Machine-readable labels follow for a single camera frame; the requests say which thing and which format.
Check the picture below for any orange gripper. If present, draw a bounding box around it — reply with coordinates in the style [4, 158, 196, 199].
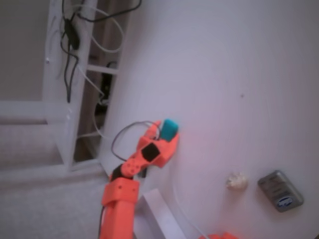
[121, 120, 180, 178]

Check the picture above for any teal green rounded cube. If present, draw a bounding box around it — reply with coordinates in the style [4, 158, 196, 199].
[159, 119, 180, 143]

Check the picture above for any white cardboard bin box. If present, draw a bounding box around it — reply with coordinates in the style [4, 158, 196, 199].
[134, 188, 191, 239]

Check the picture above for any black boxy device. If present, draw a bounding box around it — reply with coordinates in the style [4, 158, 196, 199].
[101, 61, 118, 107]

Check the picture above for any small cream bear figurine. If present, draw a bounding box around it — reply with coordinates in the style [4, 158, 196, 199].
[225, 170, 249, 191]

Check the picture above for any gray metal tin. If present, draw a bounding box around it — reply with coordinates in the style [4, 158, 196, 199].
[257, 170, 305, 213]

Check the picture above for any long white cable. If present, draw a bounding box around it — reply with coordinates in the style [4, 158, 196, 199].
[171, 164, 208, 237]

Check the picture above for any looped thin white cable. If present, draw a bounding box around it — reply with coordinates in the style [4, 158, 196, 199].
[74, 4, 125, 54]

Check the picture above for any white shelf frame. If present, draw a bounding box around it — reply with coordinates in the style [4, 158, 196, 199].
[0, 0, 133, 172]

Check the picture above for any black cable with inline adapter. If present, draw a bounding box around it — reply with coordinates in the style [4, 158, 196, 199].
[60, 0, 143, 103]

